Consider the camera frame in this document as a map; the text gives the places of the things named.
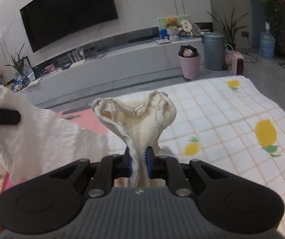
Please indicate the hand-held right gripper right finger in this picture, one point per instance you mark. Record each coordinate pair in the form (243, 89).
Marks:
(149, 164)

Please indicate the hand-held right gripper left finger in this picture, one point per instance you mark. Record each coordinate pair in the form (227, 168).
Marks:
(128, 165)

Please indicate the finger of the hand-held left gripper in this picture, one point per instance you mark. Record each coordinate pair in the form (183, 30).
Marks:
(3, 116)

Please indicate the cream towel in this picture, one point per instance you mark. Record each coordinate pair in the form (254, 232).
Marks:
(145, 129)

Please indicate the white cloth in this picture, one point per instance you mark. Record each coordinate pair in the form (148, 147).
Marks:
(45, 134)

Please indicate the snack bags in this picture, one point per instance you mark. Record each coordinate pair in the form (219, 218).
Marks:
(18, 86)

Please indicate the green plant in vase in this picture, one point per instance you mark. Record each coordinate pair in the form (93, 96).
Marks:
(19, 64)

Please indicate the pink flat box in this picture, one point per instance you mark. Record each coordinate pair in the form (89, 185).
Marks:
(87, 122)

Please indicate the black set-top box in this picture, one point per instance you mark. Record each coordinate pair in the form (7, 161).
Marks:
(66, 67)

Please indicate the pineapple printed blanket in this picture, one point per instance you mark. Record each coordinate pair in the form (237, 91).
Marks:
(219, 119)

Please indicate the white router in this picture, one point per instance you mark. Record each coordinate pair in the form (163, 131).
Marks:
(76, 61)

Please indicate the white marble television cabinet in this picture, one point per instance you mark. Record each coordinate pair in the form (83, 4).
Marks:
(120, 67)

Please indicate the pink trash bin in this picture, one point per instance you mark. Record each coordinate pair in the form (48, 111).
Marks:
(190, 64)

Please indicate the black television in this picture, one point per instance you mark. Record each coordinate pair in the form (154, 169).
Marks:
(67, 12)

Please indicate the grey trash can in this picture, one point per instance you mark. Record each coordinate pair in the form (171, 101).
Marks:
(214, 52)

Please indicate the pink heater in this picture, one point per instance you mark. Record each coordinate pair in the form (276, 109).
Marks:
(238, 63)

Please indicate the green picture board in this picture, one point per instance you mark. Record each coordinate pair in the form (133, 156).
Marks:
(162, 27)

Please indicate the brown teddy bear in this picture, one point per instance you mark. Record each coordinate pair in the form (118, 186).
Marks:
(172, 22)

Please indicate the tall potted plant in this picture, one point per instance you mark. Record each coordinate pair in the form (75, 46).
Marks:
(228, 29)

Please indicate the blue water bottle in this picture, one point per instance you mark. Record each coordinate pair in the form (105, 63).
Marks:
(266, 44)

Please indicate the hanging vine plant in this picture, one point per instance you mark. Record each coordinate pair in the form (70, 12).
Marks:
(269, 0)

